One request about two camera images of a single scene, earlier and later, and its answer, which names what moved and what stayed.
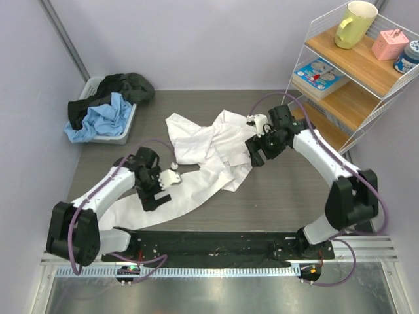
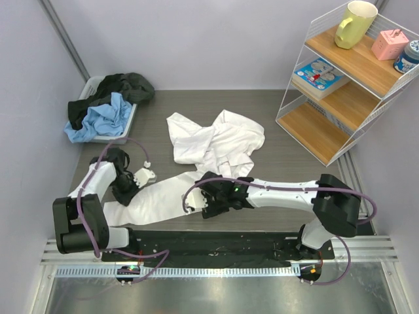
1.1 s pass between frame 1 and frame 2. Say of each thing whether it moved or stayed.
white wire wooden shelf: stayed
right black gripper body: moved
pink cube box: stayed
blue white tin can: stayed
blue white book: stayed
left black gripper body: moved
